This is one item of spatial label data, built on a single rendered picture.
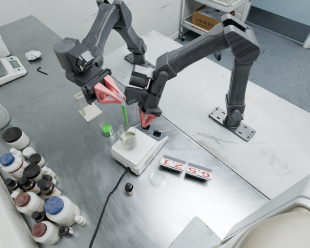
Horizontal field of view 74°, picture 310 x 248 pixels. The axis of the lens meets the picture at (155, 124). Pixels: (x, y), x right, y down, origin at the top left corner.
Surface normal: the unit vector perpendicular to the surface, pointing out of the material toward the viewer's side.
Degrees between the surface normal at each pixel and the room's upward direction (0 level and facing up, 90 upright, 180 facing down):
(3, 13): 90
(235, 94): 85
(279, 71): 0
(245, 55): 90
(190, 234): 0
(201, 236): 0
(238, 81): 91
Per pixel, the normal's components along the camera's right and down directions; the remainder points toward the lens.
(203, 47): -0.13, 0.78
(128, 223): -0.02, -0.59
